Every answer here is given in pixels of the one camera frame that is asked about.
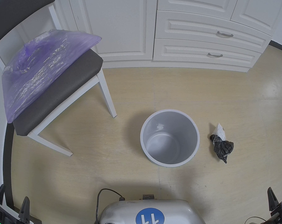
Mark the purple plastic bag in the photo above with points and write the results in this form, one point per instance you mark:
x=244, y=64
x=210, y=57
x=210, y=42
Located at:
x=38, y=73

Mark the black plastic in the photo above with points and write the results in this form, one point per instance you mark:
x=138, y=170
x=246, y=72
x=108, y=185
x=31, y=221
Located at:
x=222, y=148

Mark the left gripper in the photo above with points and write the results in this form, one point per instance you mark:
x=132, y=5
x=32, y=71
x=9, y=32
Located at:
x=3, y=216

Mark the white plastic wrapper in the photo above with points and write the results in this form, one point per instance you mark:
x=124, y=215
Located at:
x=219, y=131

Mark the white chair grey cushions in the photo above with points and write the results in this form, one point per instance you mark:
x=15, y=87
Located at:
x=61, y=90

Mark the white trash bin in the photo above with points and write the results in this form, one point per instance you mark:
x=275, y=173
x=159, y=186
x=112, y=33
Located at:
x=169, y=134

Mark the white wardrobe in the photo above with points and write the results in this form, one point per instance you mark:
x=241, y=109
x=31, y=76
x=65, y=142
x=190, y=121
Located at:
x=122, y=20

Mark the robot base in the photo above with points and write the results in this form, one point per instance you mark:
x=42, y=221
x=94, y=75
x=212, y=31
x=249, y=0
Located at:
x=155, y=209

